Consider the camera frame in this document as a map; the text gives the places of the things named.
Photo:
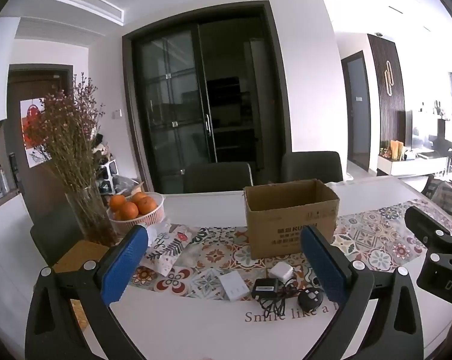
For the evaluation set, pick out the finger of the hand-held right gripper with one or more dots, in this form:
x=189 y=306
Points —
x=424 y=221

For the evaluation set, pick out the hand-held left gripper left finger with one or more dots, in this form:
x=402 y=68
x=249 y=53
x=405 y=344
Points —
x=123 y=266

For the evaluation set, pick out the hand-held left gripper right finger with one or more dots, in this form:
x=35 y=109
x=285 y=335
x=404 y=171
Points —
x=323 y=266

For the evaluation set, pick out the black round device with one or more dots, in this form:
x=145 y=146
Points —
x=309 y=300

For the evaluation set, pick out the white square charger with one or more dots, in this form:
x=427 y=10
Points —
x=281 y=272

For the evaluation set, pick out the brown cardboard box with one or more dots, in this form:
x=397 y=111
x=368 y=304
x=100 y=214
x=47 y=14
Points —
x=286 y=232

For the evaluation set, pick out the white rectangular power socket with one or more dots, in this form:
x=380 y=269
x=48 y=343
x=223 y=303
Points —
x=233 y=287

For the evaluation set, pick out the woven straw placemat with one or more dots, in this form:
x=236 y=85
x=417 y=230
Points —
x=80 y=255

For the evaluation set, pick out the leaf-print fabric tissue pouch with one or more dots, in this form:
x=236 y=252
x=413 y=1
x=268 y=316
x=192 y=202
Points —
x=169 y=247

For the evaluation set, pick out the white fruit basket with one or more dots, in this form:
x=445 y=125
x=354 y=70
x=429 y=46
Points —
x=151 y=219

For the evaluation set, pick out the orange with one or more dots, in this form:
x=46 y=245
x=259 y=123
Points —
x=140 y=196
x=117 y=202
x=146 y=205
x=126 y=210

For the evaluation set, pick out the white low cabinet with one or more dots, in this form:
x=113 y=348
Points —
x=413 y=163

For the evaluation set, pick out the glass vase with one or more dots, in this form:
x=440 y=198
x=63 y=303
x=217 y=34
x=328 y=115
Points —
x=87 y=217

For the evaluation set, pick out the dark dining chair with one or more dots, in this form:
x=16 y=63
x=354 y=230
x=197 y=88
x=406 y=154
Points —
x=310 y=167
x=50 y=238
x=216 y=178

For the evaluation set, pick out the white shoe rack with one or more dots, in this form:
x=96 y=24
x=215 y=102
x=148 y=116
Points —
x=106 y=174

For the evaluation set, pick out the white printed tablecloth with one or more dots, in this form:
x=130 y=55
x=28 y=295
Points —
x=196 y=330

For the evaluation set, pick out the heap of stuffed toys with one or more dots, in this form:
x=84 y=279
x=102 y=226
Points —
x=100 y=150

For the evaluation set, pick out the dark doorway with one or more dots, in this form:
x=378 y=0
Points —
x=355 y=112

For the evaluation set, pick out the dried pink flowers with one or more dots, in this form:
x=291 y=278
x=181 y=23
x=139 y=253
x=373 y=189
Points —
x=66 y=138

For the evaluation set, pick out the red door decoration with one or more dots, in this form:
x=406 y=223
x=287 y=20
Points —
x=33 y=120

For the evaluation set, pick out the dark glass sliding door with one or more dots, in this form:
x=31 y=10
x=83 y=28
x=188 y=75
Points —
x=173 y=101

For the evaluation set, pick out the dark slatted wall panel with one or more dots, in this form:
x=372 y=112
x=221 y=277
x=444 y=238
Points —
x=387 y=120

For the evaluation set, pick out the white wall switch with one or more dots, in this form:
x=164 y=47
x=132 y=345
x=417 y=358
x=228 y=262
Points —
x=116 y=113

